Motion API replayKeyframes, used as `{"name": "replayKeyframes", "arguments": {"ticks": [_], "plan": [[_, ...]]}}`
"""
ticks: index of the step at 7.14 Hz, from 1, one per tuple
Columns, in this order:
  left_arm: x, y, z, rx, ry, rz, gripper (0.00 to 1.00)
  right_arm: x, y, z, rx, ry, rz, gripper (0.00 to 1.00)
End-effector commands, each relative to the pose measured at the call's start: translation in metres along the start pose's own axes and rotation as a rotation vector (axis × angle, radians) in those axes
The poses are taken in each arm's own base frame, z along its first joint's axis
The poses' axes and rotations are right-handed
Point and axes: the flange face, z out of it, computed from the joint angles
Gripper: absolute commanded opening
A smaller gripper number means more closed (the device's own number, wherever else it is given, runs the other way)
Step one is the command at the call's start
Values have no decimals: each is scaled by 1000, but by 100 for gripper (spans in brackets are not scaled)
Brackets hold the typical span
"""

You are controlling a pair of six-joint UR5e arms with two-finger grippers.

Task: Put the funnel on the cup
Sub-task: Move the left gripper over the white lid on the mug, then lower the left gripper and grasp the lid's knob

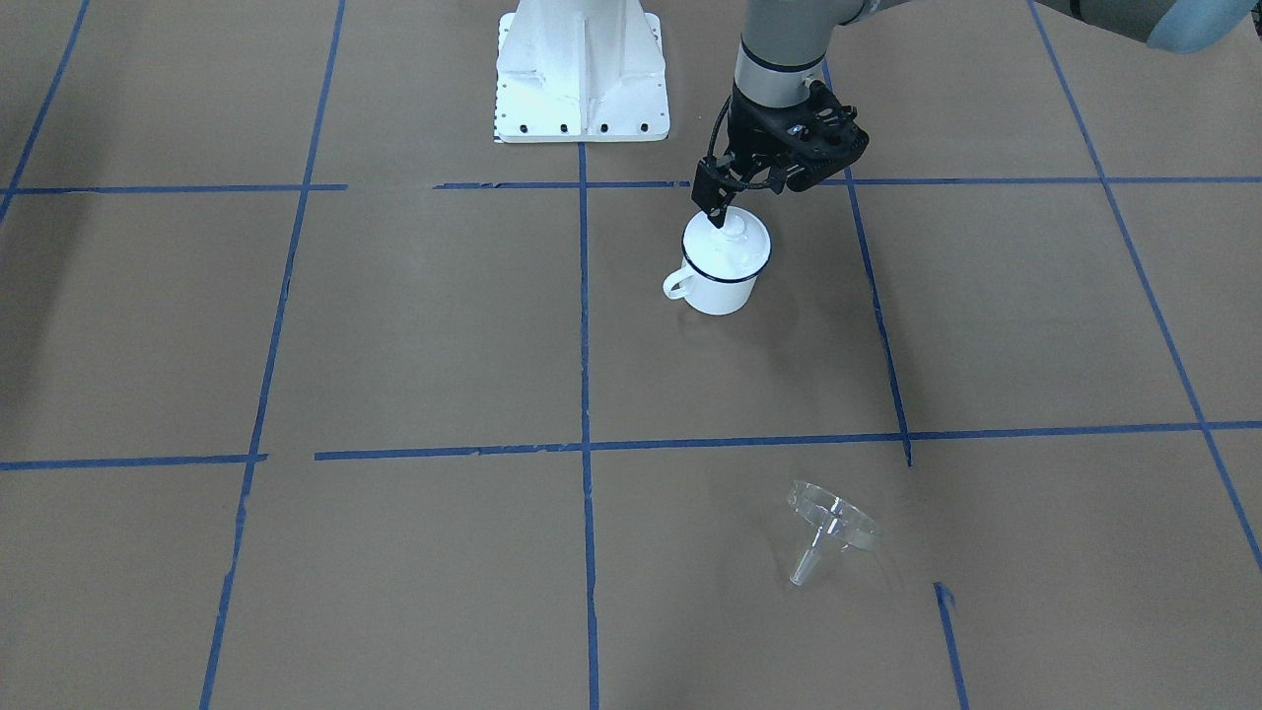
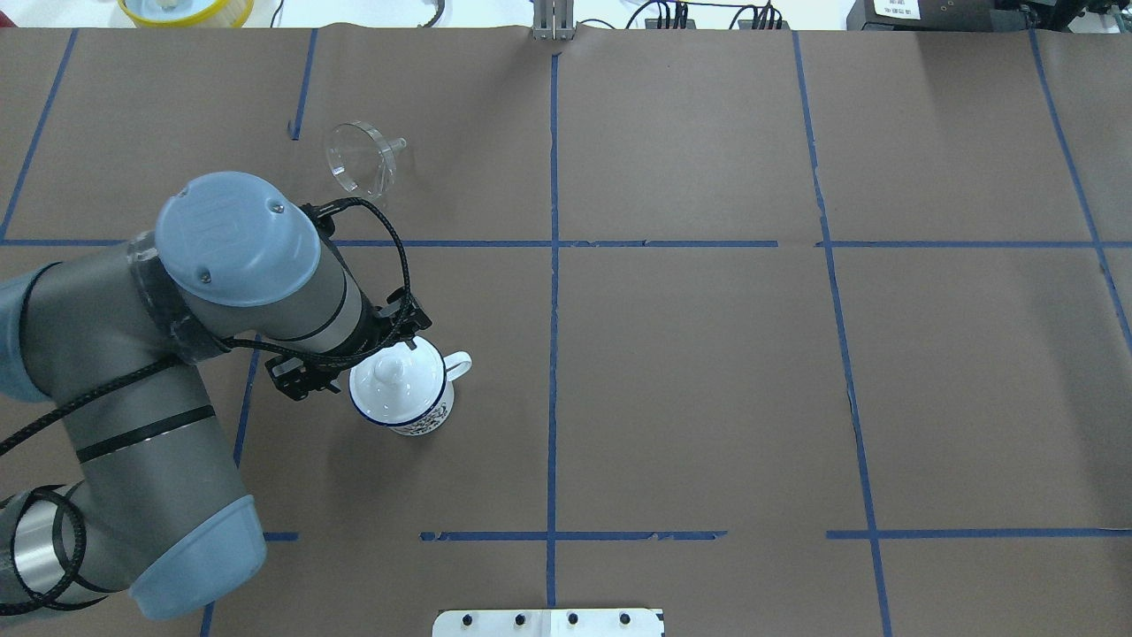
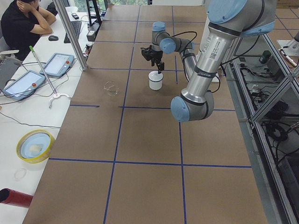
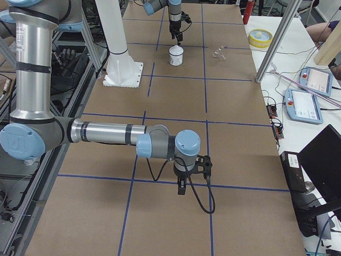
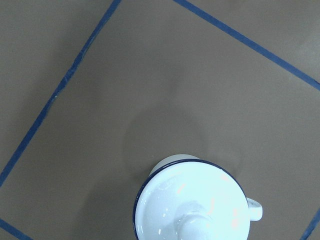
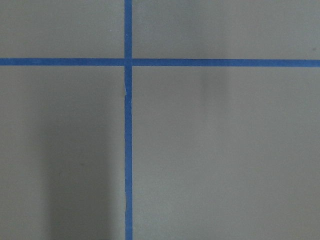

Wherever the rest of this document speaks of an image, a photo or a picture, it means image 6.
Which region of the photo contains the brown paper table cover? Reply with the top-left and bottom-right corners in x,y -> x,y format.
0,0 -> 320,240

